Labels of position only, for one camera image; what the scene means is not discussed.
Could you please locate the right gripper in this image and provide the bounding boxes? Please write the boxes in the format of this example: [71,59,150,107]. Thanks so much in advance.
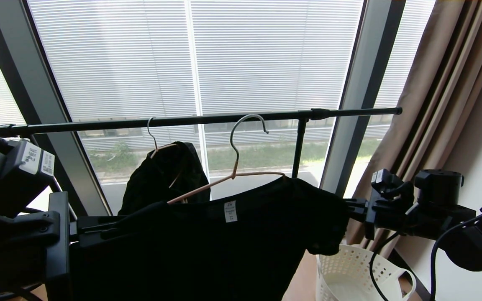
[344,190,417,241]

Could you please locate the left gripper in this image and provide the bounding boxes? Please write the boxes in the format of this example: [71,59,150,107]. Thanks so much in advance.
[0,191,126,301]

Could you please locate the black shorts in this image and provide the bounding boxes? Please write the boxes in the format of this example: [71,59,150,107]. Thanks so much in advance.
[118,141,211,216]

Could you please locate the pink clothes hanger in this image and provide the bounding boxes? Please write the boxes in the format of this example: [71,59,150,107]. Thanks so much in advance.
[167,114,287,205]
[146,117,184,189]

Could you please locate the black garment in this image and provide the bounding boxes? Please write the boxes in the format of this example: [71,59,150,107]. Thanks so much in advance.
[69,176,350,301]

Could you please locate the white laundry basket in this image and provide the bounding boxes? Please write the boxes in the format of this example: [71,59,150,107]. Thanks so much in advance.
[315,244,417,301]

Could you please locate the black clothes rack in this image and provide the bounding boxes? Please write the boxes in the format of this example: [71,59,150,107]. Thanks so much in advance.
[0,107,404,222]

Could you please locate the beige curtain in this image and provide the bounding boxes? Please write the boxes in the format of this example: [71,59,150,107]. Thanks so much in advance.
[344,0,482,258]

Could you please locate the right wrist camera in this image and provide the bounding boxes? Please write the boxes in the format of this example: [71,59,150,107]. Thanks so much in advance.
[370,168,414,199]

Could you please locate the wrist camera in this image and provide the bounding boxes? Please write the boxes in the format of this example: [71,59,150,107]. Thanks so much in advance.
[370,168,414,199]
[0,139,56,219]

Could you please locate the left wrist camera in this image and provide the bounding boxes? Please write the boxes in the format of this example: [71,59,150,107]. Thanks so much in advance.
[0,139,56,219]

